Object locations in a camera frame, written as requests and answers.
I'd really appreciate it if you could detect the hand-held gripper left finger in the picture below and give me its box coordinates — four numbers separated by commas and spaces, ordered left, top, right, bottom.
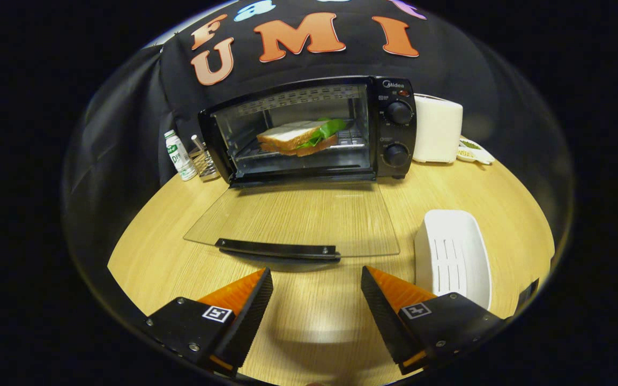
145, 267, 274, 376

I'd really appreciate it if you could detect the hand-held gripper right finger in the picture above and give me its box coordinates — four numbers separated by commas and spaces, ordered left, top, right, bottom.
361, 265, 504, 376

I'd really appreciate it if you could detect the black toaster oven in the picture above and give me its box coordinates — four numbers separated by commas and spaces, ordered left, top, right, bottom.
183, 75, 418, 263

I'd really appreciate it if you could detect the lettuce sandwich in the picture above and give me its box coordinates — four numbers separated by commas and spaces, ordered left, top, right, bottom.
257, 118, 347, 158

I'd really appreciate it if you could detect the white toaster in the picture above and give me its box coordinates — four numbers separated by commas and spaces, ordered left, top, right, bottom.
412, 94, 464, 164

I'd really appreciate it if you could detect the white slotted plastic tray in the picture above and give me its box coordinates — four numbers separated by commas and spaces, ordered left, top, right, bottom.
414, 209, 493, 311

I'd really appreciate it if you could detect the metal mesh holder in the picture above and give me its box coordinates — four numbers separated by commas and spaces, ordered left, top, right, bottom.
189, 134, 221, 182

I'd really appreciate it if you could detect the white bottle green label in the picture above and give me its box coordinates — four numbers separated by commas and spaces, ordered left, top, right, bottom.
163, 130, 198, 182

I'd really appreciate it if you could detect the white divided dish with beans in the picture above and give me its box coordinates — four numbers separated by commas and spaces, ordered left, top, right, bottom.
456, 138, 495, 166

